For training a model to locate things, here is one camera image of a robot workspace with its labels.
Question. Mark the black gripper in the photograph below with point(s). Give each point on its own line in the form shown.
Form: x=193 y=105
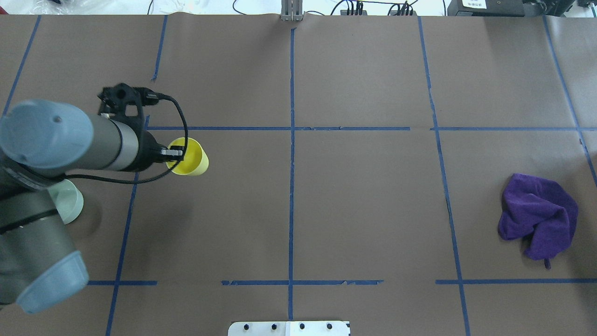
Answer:
x=148 y=150

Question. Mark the pale green bowl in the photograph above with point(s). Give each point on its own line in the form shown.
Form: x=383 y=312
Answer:
x=68 y=200

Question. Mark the yellow plastic cup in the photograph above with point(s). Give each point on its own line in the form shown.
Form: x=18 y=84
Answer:
x=195 y=162

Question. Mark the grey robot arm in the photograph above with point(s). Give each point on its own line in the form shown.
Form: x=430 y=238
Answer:
x=41 y=141

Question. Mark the aluminium extrusion post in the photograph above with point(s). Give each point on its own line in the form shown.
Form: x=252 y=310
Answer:
x=292 y=10

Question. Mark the power strip with plugs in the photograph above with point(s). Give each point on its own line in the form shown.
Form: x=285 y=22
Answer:
x=373 y=7

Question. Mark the black equipment box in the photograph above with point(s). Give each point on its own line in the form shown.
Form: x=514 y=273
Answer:
x=508 y=8

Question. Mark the clear plastic bag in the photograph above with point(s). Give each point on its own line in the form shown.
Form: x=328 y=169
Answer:
x=70 y=7

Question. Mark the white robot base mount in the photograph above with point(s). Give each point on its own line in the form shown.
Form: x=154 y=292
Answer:
x=290 y=328

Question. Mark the purple crumpled cloth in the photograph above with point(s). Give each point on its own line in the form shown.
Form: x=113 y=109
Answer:
x=541 y=212

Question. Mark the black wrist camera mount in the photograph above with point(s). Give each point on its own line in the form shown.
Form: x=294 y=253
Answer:
x=124 y=103

